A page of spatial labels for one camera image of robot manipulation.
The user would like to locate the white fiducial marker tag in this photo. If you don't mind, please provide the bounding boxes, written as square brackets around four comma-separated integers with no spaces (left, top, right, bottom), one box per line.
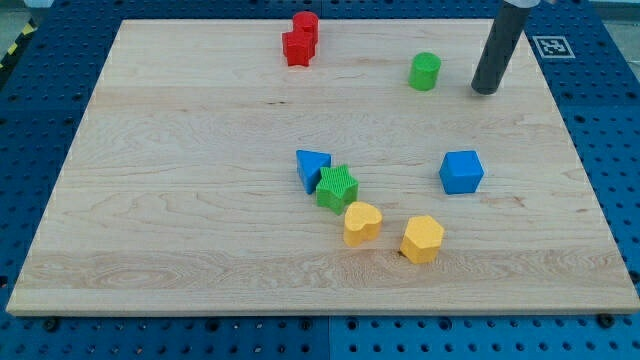
[533,35,575,59]

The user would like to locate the red star block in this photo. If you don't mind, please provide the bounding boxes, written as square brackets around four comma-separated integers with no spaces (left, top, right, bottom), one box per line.
[281,31,315,67]

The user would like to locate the blue triangle block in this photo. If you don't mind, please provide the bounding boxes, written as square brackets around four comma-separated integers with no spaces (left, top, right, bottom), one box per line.
[296,149,332,195]

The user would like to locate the wooden board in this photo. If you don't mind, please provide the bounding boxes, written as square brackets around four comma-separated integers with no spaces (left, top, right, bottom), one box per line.
[7,19,639,316]

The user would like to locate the red cylinder block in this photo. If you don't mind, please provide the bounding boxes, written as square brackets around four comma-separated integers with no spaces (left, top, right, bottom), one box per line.
[292,11,319,44]

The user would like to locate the yellow heart block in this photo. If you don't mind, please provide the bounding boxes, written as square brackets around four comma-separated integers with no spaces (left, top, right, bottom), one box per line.
[343,201,383,247]

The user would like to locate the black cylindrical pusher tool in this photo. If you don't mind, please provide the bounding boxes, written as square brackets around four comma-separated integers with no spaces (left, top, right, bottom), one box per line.
[471,0,537,95]

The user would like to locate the green cylinder block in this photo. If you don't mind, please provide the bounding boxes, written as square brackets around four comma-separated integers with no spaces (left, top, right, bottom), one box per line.
[408,52,441,91]

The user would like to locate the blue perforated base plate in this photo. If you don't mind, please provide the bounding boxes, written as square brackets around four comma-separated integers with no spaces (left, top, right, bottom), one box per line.
[1,1,639,359]

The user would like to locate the blue cube block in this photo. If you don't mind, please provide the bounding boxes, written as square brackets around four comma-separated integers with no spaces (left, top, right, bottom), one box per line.
[439,150,484,195]

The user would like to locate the green star block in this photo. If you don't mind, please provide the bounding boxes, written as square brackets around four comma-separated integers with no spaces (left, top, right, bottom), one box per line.
[316,165,359,215]

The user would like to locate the yellow pentagon block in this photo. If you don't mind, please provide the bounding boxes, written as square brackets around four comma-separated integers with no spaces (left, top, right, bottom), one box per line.
[400,215,445,264]

